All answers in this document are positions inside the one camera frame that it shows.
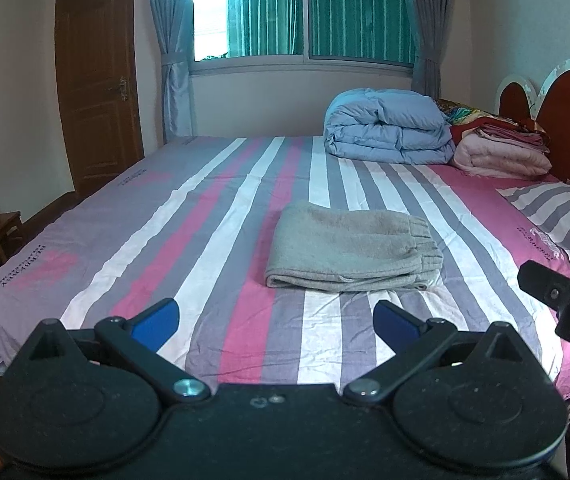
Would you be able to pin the striped pillow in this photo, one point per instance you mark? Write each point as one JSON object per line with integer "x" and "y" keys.
{"x": 560, "y": 217}

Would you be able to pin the folded pink blanket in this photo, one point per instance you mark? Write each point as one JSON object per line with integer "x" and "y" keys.
{"x": 502, "y": 157}

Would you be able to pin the striped bed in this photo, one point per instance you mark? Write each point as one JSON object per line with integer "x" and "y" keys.
{"x": 225, "y": 240}

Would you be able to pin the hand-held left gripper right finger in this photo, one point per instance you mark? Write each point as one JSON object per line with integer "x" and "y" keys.
{"x": 397, "y": 324}

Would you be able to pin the grey fleece pants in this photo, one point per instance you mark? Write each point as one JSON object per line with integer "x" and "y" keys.
{"x": 355, "y": 247}

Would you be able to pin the red patterned blanket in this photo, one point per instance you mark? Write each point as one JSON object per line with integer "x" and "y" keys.
{"x": 470, "y": 120}

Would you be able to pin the brown wooden door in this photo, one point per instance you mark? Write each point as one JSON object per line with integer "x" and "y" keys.
{"x": 97, "y": 85}

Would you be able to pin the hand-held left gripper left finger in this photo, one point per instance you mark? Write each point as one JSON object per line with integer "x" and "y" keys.
{"x": 157, "y": 322}

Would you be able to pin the folded blue duvet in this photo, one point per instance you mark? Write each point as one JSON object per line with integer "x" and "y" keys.
{"x": 390, "y": 127}

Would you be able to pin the grey curtain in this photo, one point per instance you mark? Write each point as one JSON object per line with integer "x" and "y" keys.
{"x": 430, "y": 30}
{"x": 172, "y": 50}

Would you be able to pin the window with green glass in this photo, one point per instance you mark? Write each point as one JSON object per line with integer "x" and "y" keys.
{"x": 305, "y": 10}

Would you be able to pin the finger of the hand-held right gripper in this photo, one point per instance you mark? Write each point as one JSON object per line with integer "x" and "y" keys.
{"x": 547, "y": 282}

